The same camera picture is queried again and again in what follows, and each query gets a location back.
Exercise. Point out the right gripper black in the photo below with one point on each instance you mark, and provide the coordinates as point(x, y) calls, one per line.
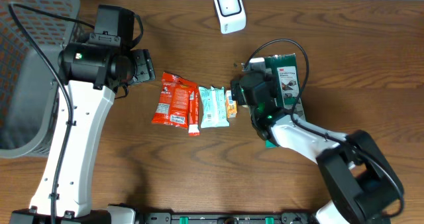
point(237, 93)

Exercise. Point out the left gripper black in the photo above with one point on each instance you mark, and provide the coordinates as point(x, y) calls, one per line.
point(147, 69)

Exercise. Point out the small orange box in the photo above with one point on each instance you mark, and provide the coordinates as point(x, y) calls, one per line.
point(231, 105)

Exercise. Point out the light teal snack pack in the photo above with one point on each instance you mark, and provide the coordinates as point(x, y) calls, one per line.
point(214, 109)

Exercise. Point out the red snack bag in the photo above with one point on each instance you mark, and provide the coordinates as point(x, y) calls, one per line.
point(173, 105)

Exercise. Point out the green white wipes pack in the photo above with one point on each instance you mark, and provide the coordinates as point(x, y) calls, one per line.
point(284, 68)

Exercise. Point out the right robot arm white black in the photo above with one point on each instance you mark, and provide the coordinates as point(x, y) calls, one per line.
point(362, 185)

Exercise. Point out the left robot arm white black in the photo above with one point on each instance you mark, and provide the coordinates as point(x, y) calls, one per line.
point(92, 75)

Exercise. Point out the grey plastic shopping basket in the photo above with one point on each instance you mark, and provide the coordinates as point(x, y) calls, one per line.
point(29, 92)

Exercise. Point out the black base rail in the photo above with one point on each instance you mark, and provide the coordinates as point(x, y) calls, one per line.
point(227, 218)

